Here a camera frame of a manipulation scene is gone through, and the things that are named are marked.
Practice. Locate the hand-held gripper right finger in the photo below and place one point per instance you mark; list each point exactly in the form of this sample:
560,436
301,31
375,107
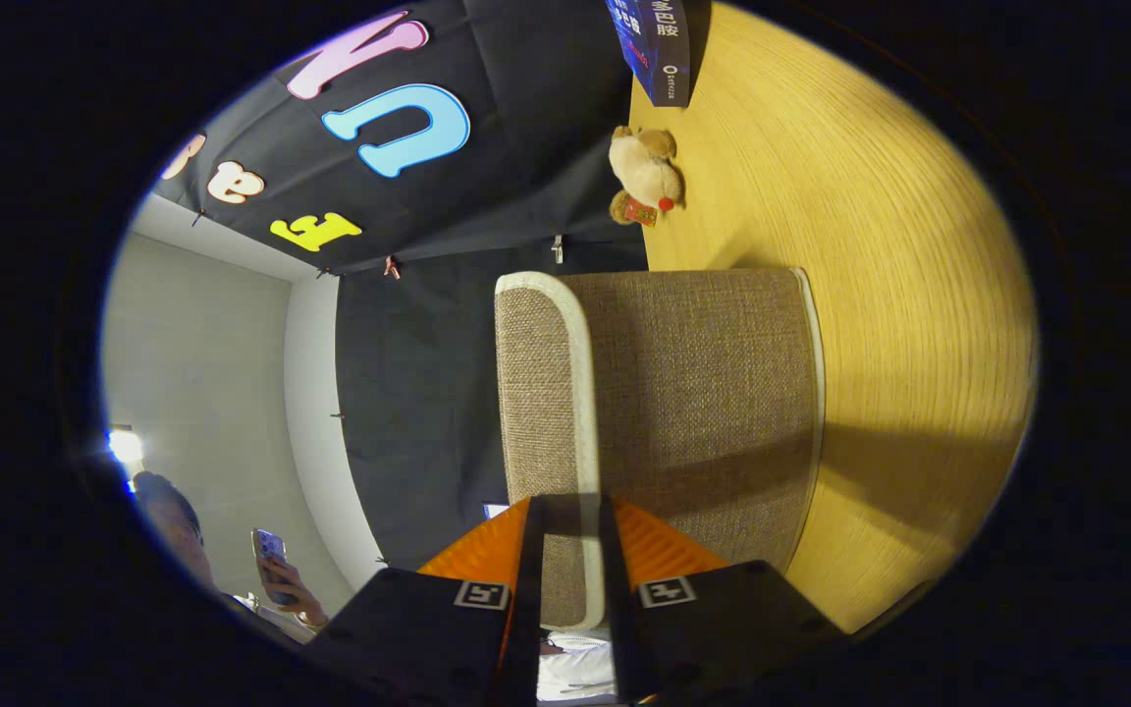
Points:
624,609

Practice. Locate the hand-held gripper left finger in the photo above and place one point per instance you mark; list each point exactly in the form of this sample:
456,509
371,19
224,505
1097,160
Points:
524,609

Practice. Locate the beige fabric storage box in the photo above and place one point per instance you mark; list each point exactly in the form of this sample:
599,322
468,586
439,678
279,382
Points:
693,393

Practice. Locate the white clip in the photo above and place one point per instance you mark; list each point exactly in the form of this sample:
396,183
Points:
557,247

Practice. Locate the brown plush toy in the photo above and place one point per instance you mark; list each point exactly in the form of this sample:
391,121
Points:
644,172

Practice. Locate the dark blue book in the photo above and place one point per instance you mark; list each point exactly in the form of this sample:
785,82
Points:
654,49

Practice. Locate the bright wall light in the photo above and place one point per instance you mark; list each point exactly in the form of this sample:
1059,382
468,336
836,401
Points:
124,447

